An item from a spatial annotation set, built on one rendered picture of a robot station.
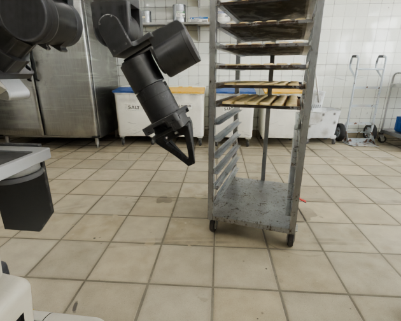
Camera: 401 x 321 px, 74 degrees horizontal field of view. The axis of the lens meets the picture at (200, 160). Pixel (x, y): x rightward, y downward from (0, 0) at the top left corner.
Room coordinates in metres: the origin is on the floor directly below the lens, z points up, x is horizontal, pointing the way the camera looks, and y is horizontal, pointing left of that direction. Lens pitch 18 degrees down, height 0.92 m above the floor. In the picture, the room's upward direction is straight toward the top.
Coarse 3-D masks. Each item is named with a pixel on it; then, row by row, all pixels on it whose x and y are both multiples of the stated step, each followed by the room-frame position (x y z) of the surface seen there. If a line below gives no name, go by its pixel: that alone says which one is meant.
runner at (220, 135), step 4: (236, 120) 1.87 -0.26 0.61; (232, 124) 1.75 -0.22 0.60; (236, 124) 1.83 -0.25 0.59; (228, 128) 1.63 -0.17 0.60; (232, 128) 1.69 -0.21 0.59; (220, 132) 1.46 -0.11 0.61; (224, 132) 1.54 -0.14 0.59; (228, 132) 1.56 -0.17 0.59; (216, 136) 1.39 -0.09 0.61; (220, 136) 1.45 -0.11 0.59; (224, 136) 1.45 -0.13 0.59; (216, 140) 1.36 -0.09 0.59; (220, 140) 1.36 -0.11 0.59
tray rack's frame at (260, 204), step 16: (272, 80) 1.87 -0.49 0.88; (304, 80) 1.78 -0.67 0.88; (304, 96) 1.78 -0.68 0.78; (240, 192) 1.66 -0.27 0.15; (256, 192) 1.66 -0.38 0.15; (272, 192) 1.66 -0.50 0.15; (224, 208) 1.43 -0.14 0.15; (240, 208) 1.43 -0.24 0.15; (256, 208) 1.43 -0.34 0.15; (272, 208) 1.43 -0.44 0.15; (240, 224) 1.29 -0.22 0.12; (256, 224) 1.26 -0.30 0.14; (272, 224) 1.25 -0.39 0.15; (288, 224) 1.25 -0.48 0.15
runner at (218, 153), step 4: (236, 132) 1.89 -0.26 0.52; (232, 136) 1.77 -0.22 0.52; (236, 136) 1.84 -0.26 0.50; (228, 140) 1.64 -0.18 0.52; (232, 140) 1.73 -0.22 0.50; (224, 144) 1.55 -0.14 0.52; (228, 144) 1.63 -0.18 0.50; (220, 148) 1.47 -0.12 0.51; (224, 148) 1.52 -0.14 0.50; (216, 152) 1.39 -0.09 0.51; (220, 152) 1.44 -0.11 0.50; (224, 152) 1.45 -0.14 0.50; (216, 156) 1.37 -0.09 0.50; (220, 156) 1.37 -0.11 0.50
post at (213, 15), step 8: (216, 8) 1.36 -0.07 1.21; (216, 16) 1.36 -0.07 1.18; (216, 32) 1.36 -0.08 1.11; (216, 40) 1.36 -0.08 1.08; (216, 56) 1.37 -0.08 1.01; (208, 152) 1.35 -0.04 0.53; (208, 160) 1.35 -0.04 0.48; (208, 168) 1.35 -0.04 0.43; (208, 176) 1.35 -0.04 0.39; (208, 184) 1.35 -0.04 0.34; (208, 192) 1.35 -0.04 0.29; (208, 200) 1.35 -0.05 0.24; (208, 208) 1.35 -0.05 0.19; (208, 216) 1.35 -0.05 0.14
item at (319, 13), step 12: (324, 0) 1.20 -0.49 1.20; (312, 48) 1.20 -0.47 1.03; (312, 60) 1.20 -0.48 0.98; (312, 72) 1.20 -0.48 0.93; (312, 84) 1.20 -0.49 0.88; (312, 96) 1.20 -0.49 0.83; (300, 144) 1.20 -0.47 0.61; (300, 156) 1.20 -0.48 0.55; (300, 168) 1.20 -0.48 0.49; (300, 180) 1.20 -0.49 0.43
